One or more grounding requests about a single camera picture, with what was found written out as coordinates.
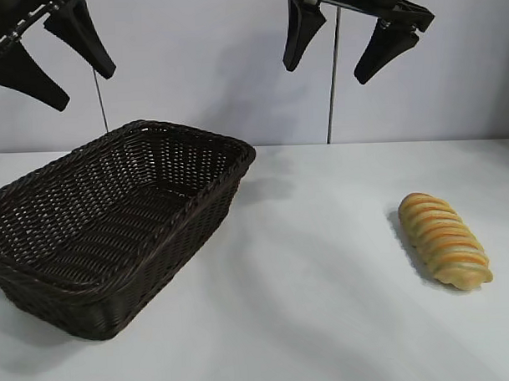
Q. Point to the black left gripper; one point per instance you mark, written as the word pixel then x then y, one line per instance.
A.
pixel 6 19

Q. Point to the long striped bread loaf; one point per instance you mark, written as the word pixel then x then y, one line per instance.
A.
pixel 444 242

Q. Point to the dark brown wicker basket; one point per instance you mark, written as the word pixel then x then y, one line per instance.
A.
pixel 113 229

